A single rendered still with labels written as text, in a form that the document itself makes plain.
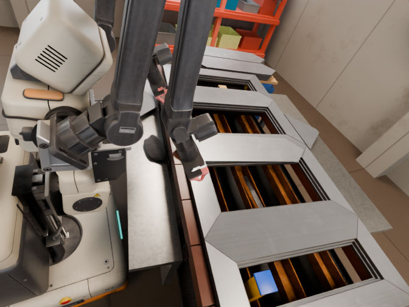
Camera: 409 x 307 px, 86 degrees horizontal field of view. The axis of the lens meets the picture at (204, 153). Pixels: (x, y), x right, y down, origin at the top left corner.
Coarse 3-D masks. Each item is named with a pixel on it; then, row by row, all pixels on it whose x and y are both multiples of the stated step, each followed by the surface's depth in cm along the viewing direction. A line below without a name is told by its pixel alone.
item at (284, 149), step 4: (276, 140) 124; (280, 140) 125; (284, 140) 126; (276, 144) 121; (280, 144) 122; (284, 144) 123; (280, 148) 120; (284, 148) 121; (288, 148) 122; (280, 152) 118; (284, 152) 118; (288, 152) 119; (292, 152) 120; (284, 156) 116; (288, 156) 117; (292, 156) 118; (288, 160) 115; (292, 160) 116; (296, 160) 116
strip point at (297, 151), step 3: (288, 141) 126; (288, 144) 124; (291, 144) 125; (294, 144) 126; (291, 147) 123; (294, 147) 124; (297, 147) 124; (300, 147) 125; (294, 150) 122; (297, 150) 122; (300, 150) 123; (303, 150) 124; (294, 153) 120; (297, 153) 120; (300, 153) 121; (297, 156) 119; (300, 156) 120; (297, 159) 117
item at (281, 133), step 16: (208, 80) 159; (224, 80) 163; (240, 80) 167; (256, 112) 147; (304, 144) 128; (192, 192) 88; (320, 192) 108; (352, 240) 92; (208, 256) 72; (272, 256) 79; (288, 256) 82; (368, 256) 87; (208, 272) 72; (368, 272) 86; (352, 288) 78; (288, 304) 71
